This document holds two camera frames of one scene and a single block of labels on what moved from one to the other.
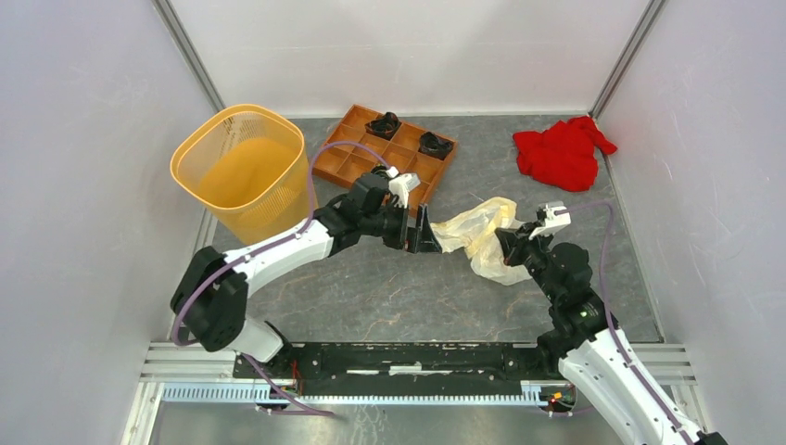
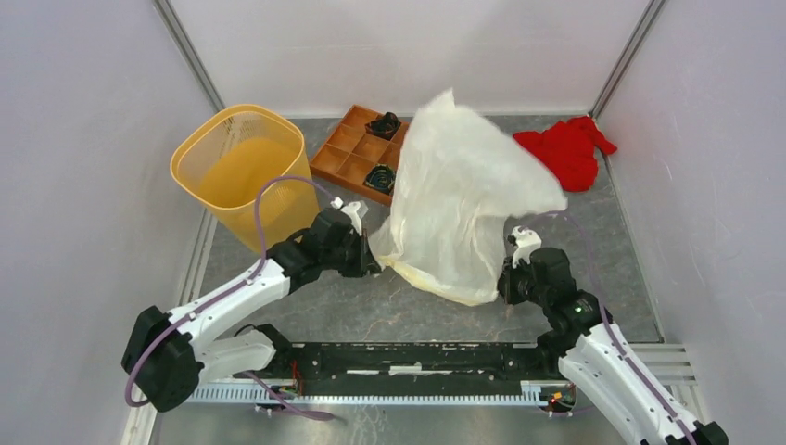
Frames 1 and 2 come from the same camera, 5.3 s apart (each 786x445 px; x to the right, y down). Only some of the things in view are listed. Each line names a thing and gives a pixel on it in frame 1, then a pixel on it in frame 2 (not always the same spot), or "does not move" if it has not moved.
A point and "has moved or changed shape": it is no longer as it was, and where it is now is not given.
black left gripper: x=421 y=238 → x=366 y=262
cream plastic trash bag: x=473 y=230 has moved or changed shape
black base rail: x=413 y=368 does not move
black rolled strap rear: x=385 y=127 does not move
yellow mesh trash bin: x=248 y=163 does not move
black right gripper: x=513 y=243 → x=504 y=285
